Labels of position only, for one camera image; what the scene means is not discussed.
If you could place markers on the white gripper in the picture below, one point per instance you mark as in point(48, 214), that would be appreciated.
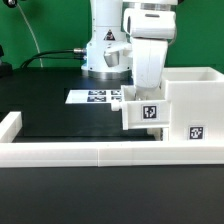
point(149, 32)

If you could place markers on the white drawer housing box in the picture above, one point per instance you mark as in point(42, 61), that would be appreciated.
point(196, 97)

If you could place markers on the white front drawer box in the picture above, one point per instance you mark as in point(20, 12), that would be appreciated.
point(160, 134)

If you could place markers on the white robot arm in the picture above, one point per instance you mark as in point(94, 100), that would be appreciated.
point(109, 52)

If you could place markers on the white marker tag plate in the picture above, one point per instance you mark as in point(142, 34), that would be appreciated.
point(93, 96)

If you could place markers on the black device at left edge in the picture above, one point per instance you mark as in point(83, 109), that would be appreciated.
point(5, 67)

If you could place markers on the white U-shaped fence frame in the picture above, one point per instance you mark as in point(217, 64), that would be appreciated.
point(101, 154)

